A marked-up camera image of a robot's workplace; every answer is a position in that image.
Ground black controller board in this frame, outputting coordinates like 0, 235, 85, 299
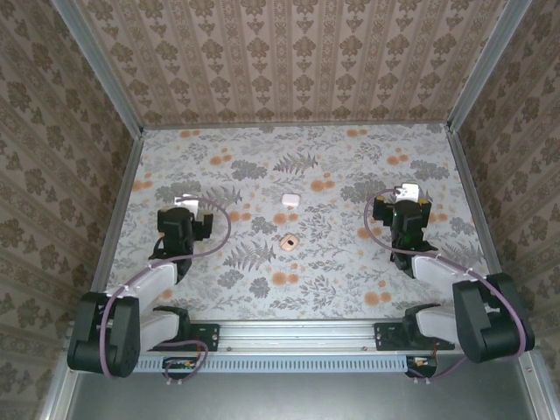
163, 356, 199, 378
405, 353, 439, 378

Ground aluminium frame beam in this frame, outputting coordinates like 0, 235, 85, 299
445, 126, 560, 420
37, 129, 145, 420

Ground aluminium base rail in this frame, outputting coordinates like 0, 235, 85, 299
187, 321, 382, 354

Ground aluminium frame post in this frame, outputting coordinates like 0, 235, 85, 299
51, 0, 145, 135
445, 0, 533, 132

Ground white slotted cable duct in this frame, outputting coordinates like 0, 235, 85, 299
130, 352, 412, 374

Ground grey metal shelf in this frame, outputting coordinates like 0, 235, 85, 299
65, 371, 542, 420

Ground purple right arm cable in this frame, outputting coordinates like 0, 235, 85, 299
363, 186, 530, 378

